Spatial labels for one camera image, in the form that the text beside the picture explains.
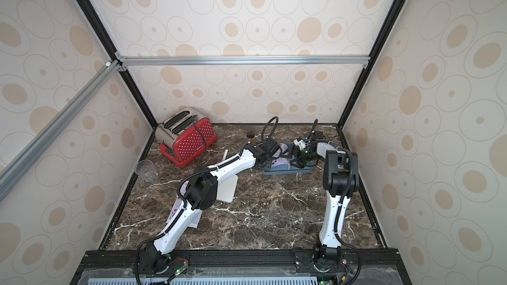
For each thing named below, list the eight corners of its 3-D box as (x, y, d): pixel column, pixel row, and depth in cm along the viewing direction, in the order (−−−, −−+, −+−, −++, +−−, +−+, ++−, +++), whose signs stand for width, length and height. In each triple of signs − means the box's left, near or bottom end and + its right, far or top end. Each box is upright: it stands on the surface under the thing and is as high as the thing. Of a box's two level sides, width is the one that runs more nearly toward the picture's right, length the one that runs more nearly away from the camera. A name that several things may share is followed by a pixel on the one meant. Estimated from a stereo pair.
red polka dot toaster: (160, 155, 108) (145, 131, 93) (189, 129, 121) (180, 104, 106) (189, 172, 101) (177, 149, 86) (217, 143, 114) (211, 119, 99)
